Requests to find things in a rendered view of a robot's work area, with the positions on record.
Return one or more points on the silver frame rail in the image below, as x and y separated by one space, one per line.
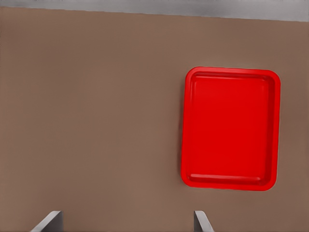
169 8

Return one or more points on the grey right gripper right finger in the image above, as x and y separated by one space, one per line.
202 223

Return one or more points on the red rectangular tray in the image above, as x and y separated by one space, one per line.
230 129

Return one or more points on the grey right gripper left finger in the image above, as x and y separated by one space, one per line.
50 223

